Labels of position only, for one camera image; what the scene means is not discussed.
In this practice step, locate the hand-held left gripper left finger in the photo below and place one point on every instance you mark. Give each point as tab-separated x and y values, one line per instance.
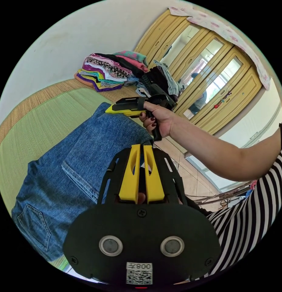
129	182

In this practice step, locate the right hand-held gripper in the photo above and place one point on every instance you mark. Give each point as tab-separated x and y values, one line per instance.
158	98

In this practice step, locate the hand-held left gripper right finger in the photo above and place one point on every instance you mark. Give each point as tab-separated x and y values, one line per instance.
153	184

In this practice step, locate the blue jeans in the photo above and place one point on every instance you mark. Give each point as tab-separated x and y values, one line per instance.
70	164

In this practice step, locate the person's right forearm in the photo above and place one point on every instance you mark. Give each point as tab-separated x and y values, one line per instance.
213	152

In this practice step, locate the person's right hand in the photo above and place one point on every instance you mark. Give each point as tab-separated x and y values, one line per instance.
162	121

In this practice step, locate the pile of clothes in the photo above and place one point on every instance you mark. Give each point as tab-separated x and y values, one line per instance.
109	70

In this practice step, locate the person's body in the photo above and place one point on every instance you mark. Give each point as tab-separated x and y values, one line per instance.
250	219

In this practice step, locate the yellow cupboard with mirror doors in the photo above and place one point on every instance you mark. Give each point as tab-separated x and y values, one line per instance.
223	75

